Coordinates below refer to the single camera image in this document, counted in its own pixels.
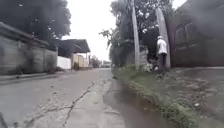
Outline person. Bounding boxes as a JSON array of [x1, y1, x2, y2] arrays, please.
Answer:
[[156, 35, 169, 74]]

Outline large dark tree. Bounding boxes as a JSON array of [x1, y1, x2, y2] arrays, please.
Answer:
[[0, 0, 72, 46]]

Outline grey kerb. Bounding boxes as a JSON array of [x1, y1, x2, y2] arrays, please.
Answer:
[[0, 72, 64, 83]]

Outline cracked grey concrete road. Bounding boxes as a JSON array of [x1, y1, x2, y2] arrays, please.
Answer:
[[0, 67, 181, 128]]

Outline grey concrete wall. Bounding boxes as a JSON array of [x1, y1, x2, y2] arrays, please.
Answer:
[[0, 21, 59, 77]]

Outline white wall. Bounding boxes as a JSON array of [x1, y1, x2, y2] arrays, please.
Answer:
[[56, 55, 72, 70]]

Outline grass verge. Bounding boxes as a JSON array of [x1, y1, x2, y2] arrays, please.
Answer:
[[111, 64, 224, 128]]

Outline row of trees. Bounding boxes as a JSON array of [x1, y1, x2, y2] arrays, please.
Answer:
[[98, 0, 174, 68]]

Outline dark building with gate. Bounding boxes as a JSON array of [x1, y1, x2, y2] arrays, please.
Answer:
[[166, 0, 224, 68]]

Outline leaning grey concrete pole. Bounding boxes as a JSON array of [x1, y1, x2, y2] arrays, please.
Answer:
[[154, 7, 172, 69]]

